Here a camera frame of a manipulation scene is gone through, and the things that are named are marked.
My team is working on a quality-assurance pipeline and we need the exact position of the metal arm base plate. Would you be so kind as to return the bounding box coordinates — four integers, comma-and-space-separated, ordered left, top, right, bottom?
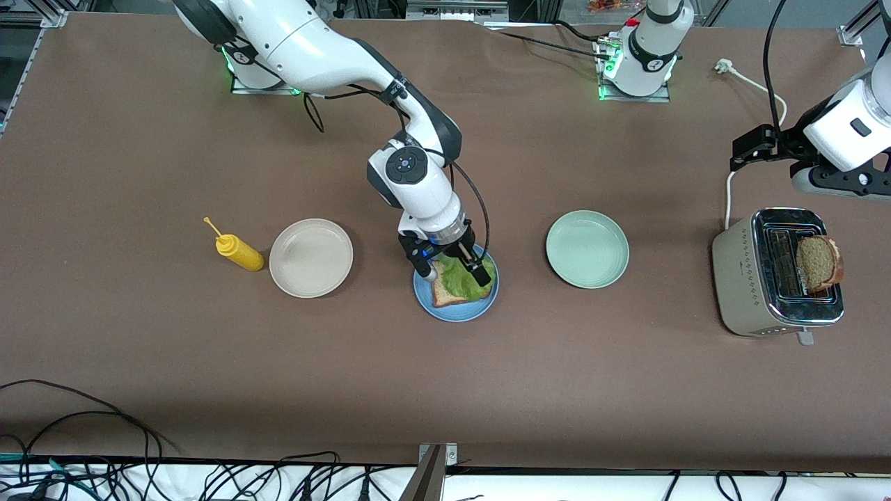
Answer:
595, 35, 672, 104
231, 66, 303, 95

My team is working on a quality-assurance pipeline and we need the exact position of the white shelf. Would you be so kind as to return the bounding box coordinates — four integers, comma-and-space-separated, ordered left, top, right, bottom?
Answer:
0, 456, 891, 501

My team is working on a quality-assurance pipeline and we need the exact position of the blue plate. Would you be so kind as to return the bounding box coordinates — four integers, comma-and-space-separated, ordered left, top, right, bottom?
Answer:
413, 245, 500, 323

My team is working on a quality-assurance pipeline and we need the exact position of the metal table bracket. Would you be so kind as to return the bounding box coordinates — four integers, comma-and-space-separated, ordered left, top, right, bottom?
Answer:
400, 443, 459, 501

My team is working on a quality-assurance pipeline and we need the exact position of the green plate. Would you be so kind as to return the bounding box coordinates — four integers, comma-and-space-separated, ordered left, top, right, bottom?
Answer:
546, 209, 631, 289

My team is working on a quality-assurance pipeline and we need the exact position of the grey metal bracket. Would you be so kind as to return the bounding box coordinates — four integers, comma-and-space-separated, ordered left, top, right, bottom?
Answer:
406, 0, 510, 22

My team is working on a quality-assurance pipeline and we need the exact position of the brown bread slice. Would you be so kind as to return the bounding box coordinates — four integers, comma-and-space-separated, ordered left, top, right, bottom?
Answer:
429, 275, 488, 308
796, 235, 845, 293

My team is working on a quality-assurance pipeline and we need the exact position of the beige plate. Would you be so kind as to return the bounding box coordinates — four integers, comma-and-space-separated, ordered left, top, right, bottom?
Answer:
269, 218, 354, 299

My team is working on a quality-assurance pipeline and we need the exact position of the white toaster power cable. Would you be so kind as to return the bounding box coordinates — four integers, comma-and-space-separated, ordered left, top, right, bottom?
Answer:
713, 58, 789, 230

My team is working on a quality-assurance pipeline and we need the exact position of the beige chrome toaster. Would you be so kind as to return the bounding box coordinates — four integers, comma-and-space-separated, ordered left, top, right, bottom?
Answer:
711, 207, 846, 347

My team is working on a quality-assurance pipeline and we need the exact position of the aluminium frame rail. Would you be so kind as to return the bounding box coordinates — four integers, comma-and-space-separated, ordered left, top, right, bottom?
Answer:
0, 0, 68, 29
837, 0, 891, 47

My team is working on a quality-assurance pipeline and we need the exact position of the black base cable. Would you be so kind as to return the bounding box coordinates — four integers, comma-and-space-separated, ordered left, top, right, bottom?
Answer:
480, 19, 617, 62

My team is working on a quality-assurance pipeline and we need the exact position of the yellow squeeze bottle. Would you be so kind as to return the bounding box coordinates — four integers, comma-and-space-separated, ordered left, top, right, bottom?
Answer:
203, 216, 266, 272

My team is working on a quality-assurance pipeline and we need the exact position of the green lettuce leaf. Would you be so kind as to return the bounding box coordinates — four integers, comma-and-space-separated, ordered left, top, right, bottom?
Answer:
433, 252, 497, 302

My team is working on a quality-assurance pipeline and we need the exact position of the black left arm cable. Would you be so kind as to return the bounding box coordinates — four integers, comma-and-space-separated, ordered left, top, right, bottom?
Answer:
763, 0, 789, 140

